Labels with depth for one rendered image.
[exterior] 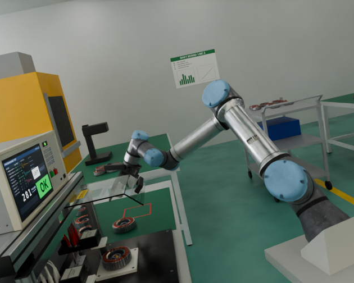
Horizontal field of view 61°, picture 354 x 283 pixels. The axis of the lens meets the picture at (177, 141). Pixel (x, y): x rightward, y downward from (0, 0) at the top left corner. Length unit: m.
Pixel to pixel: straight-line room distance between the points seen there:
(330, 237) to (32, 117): 4.14
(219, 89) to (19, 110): 3.80
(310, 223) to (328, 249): 0.09
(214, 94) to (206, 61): 5.13
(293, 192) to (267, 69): 5.73
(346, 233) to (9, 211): 0.94
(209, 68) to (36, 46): 3.34
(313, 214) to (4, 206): 0.89
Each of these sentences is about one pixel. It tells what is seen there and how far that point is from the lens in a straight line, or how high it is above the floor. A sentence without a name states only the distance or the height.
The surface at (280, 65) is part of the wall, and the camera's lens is 6.71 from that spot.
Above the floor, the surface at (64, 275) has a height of 0.92.
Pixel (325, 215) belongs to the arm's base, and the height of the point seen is 0.91.
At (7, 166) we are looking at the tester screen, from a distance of 0.89.
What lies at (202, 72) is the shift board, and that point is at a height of 1.50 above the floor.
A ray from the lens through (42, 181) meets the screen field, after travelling 1.06.
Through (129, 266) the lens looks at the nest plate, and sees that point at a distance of 1.22.
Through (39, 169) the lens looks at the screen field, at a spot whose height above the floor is 1.22.
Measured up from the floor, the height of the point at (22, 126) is 1.27.
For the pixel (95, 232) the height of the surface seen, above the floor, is 0.92.
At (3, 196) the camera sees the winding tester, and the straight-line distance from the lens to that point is 0.88.
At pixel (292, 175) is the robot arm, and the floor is 1.06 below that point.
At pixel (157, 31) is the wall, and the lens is 6.26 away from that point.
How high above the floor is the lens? 1.39
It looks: 11 degrees down
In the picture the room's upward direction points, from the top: 12 degrees counter-clockwise
